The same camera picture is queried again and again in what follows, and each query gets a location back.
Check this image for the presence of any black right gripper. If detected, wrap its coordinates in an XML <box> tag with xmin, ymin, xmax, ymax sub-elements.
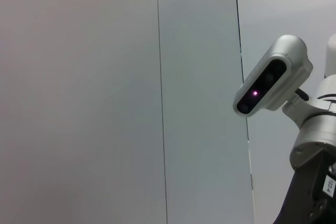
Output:
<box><xmin>272</xmin><ymin>145</ymin><xmax>336</xmax><ymax>224</ymax></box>

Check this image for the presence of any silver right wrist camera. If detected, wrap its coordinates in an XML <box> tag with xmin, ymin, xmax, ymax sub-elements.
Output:
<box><xmin>232</xmin><ymin>34</ymin><xmax>314</xmax><ymax>118</ymax></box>

